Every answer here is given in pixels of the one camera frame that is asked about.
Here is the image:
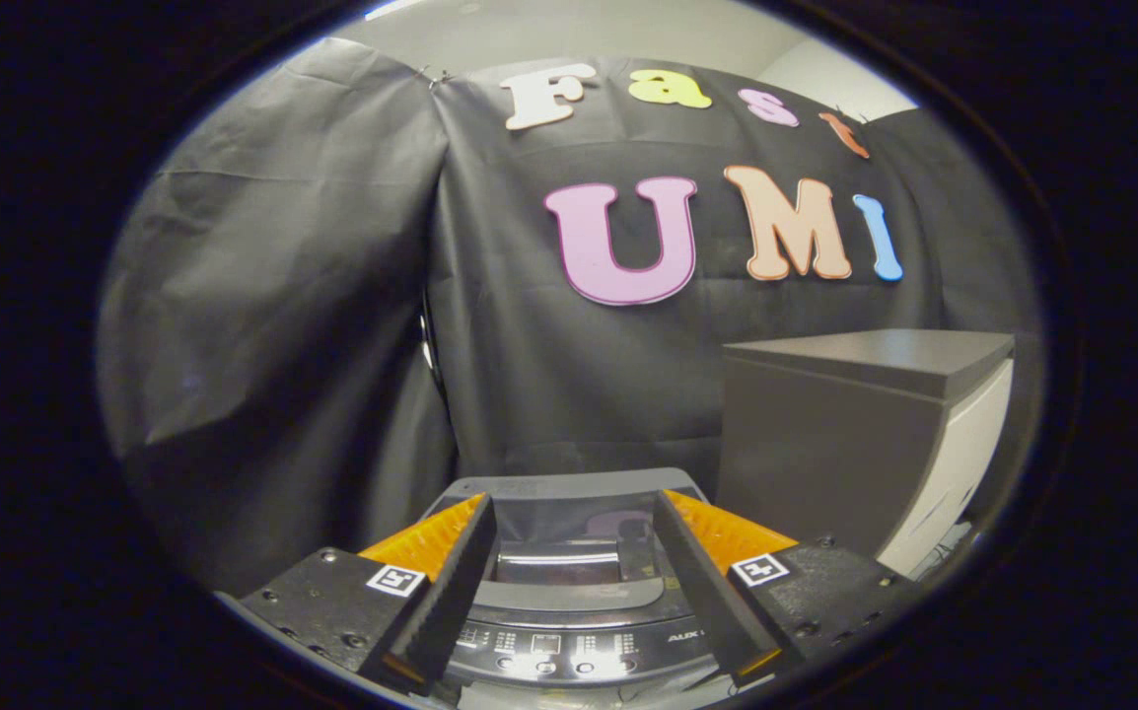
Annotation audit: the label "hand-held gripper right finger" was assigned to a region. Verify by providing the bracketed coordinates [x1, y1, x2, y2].
[652, 488, 925, 689]

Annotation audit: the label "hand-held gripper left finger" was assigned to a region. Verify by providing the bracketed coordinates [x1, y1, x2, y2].
[219, 493, 498, 699]

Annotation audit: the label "grey washing machine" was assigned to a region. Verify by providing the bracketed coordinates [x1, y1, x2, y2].
[419, 468, 787, 710]

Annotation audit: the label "white cabinet with grey top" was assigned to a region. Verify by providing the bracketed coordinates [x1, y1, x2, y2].
[717, 328, 1016, 579]

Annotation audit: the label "metal stand pole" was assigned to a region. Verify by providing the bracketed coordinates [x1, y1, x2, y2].
[418, 314, 445, 397]

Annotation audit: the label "black backdrop cloth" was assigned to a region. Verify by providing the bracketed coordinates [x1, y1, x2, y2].
[96, 37, 1043, 593]

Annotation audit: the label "black floor cables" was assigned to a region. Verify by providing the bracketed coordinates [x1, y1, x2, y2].
[919, 521, 976, 575]

